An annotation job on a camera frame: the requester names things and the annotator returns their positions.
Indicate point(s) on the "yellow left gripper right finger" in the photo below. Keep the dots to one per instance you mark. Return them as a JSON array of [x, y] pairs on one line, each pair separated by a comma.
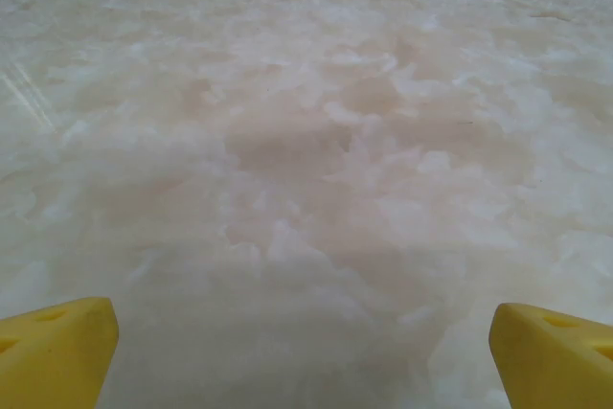
[[555, 361]]

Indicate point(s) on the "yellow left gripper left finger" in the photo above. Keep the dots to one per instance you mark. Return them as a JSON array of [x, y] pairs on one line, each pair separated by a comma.
[[52, 356]]

